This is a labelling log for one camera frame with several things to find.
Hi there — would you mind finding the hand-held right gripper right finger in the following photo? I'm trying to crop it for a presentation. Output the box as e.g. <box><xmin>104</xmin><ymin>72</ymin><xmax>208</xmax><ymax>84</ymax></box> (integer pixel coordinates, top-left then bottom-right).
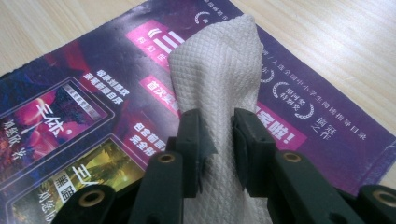
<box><xmin>230</xmin><ymin>107</ymin><xmax>278</xmax><ymax>199</ymax></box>

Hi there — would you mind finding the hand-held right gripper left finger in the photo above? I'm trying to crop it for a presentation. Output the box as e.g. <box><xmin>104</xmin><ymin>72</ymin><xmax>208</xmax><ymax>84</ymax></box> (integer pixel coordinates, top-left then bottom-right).
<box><xmin>173</xmin><ymin>108</ymin><xmax>219</xmax><ymax>199</ymax></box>

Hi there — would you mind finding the white textured cloth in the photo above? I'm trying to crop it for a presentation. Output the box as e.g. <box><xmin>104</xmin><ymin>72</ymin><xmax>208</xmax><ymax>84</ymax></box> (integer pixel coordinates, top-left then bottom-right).
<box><xmin>167</xmin><ymin>13</ymin><xmax>273</xmax><ymax>224</ymax></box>

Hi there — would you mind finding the magazine with red cover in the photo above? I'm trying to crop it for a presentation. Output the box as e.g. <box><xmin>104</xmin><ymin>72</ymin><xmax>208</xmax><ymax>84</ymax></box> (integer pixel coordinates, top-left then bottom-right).
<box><xmin>0</xmin><ymin>0</ymin><xmax>396</xmax><ymax>224</ymax></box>

